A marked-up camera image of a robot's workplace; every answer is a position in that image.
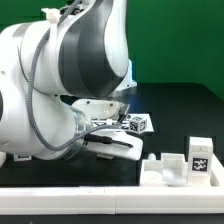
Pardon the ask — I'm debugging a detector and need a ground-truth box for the printed marker sheet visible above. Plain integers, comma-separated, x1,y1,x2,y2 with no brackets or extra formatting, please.
91,112,155,133

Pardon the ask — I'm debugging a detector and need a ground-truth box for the white block left edge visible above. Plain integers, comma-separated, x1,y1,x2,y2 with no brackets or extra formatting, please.
0,152,6,168

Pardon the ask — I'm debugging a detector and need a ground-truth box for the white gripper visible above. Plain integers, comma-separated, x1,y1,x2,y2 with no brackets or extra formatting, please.
83,130,143,161

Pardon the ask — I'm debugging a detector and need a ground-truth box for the small white tagged cube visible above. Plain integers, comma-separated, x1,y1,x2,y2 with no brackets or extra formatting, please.
14,155,32,162

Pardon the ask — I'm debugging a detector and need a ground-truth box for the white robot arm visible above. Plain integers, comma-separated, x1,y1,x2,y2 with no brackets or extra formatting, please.
0,0,143,160

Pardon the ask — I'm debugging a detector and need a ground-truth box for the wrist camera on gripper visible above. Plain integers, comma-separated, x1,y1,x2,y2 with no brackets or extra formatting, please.
72,99,130,120

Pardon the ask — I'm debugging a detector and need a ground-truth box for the white tagged cube on sheet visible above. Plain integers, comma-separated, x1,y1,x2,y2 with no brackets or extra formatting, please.
129,116,147,134

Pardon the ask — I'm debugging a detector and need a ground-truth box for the white chair seat part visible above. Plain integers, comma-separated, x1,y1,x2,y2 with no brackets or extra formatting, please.
139,153,188,187

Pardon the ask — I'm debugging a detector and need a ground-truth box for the white frame wall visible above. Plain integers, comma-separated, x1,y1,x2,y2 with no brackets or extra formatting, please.
0,158,224,215

